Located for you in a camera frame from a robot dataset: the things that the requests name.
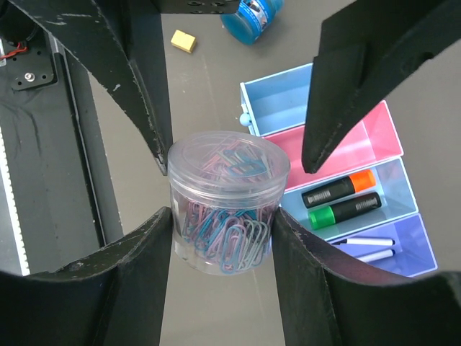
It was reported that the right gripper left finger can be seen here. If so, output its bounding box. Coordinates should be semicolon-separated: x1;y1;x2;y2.
1;207;173;345

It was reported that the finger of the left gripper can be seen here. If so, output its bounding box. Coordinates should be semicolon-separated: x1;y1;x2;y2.
302;0;460;174
12;1;174;174

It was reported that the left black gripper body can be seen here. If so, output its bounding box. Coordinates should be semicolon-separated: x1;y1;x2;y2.
151;0;241;14

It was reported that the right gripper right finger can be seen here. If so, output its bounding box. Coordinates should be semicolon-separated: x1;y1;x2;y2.
272;209;460;345

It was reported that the blue capped white marker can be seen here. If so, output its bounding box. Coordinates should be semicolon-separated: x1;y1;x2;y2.
356;249;395;263

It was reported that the black capped white marker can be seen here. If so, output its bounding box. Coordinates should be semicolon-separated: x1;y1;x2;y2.
333;236;395;247

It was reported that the green highlighter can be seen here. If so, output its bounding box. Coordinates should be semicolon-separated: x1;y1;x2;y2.
308;192;382;230

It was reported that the blue jar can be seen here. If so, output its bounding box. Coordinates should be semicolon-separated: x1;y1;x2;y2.
220;0;285;45

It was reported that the pink bin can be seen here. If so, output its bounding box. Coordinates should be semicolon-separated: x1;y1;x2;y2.
265;100;403;190

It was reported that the purple bin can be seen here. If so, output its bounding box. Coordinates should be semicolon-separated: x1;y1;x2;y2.
330;214;438;277

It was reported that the light blue bin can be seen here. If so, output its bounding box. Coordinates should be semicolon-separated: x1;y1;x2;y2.
281;158;419;241
239;63;313;137

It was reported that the orange highlighter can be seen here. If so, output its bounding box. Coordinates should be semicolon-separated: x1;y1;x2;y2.
301;169;376;208

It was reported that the grey clear jar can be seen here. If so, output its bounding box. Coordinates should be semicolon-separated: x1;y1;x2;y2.
168;131;290;275

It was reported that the small yellow eraser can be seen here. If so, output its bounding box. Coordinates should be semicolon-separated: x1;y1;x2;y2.
171;30;197;54

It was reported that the slotted cable duct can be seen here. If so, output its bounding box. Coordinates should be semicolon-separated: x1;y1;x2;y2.
1;134;30;276

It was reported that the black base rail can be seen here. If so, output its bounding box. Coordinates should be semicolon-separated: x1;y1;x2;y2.
1;30;123;274

